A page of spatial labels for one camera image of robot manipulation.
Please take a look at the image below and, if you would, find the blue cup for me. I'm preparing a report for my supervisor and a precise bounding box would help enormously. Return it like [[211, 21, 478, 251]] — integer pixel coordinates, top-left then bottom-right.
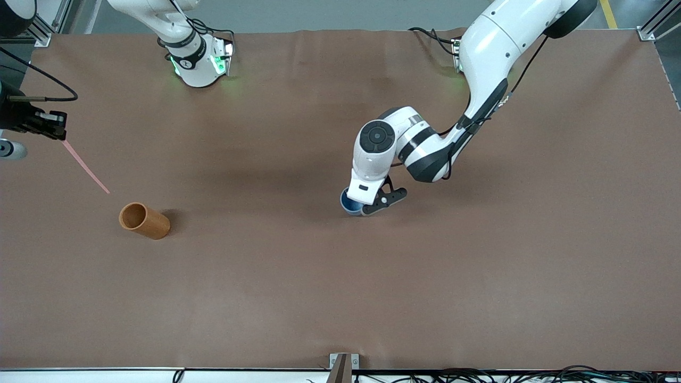
[[340, 187, 369, 216]]

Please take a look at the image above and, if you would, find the pink chopstick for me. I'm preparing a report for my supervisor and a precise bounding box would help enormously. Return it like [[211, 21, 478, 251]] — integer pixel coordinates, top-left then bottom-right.
[[61, 139, 111, 195]]

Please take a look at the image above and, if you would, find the brown wooden cup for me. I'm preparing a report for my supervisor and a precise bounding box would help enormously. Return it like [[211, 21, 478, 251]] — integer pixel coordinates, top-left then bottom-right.
[[119, 202, 171, 240]]

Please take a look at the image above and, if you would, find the brown table mat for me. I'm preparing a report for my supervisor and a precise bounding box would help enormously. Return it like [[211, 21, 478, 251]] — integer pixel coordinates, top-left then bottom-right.
[[0, 28, 681, 371]]

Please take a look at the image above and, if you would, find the silver aluminium frame profile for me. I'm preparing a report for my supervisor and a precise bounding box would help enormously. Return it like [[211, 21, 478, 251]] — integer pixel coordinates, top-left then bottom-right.
[[26, 0, 72, 48], [636, 0, 681, 42]]

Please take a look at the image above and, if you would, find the black arm base cable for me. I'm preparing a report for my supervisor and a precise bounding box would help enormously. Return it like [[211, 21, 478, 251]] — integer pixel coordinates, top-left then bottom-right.
[[409, 27, 461, 57], [184, 19, 236, 43]]

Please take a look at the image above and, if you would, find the silver metal bracket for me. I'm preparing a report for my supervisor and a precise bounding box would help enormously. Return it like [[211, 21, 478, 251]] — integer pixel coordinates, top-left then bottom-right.
[[329, 353, 360, 370]]

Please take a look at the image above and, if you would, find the dark camera mount pole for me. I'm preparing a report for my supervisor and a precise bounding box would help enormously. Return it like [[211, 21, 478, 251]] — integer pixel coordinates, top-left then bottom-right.
[[327, 355, 352, 383]]

